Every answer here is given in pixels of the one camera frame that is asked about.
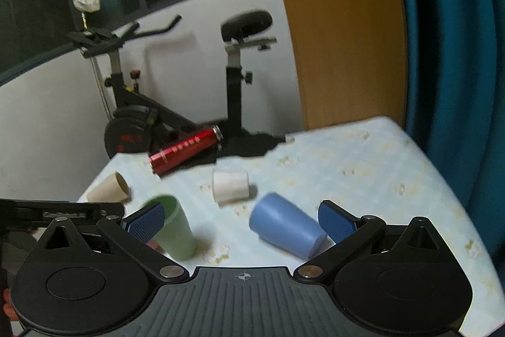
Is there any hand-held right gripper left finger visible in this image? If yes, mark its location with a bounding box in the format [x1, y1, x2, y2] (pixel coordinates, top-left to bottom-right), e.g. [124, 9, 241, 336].
[37, 202, 185, 282]

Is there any blue cup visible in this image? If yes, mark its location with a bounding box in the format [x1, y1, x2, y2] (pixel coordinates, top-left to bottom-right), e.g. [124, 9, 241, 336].
[248, 192, 327, 259]

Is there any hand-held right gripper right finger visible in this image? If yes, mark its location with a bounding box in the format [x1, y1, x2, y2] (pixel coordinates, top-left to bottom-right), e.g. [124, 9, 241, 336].
[296, 200, 446, 284]

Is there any light blue printed tablecloth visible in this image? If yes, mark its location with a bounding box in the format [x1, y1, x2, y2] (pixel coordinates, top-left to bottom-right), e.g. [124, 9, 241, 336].
[77, 116, 500, 337]

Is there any blue curtain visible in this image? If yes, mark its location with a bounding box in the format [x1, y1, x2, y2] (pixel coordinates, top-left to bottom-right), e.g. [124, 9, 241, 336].
[384, 0, 505, 270]

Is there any red metal bottle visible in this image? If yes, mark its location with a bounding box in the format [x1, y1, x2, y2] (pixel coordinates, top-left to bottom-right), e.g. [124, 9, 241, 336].
[149, 125, 224, 176]

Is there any white cup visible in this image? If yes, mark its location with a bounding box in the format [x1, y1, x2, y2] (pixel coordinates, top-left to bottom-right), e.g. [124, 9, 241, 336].
[212, 170, 251, 207]

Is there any green cup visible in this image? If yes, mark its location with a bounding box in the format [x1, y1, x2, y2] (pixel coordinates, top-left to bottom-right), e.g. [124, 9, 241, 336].
[143, 195, 197, 259]

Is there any white wrapped ball on pole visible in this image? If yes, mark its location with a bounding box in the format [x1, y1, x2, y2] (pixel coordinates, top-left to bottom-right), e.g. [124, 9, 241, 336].
[73, 0, 100, 32]

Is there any wooden board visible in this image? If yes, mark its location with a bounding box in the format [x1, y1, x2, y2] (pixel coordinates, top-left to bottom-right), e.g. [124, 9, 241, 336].
[264, 0, 408, 132]

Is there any person's left hand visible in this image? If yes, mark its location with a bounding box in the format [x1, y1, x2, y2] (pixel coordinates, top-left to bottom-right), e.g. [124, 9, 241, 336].
[2, 289, 17, 322]

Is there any beige cup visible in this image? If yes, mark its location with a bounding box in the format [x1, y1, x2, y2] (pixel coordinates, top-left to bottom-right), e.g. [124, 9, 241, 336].
[86, 171, 132, 203]

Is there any black exercise bike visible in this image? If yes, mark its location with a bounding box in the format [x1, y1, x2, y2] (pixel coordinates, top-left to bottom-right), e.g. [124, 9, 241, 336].
[65, 10, 290, 160]

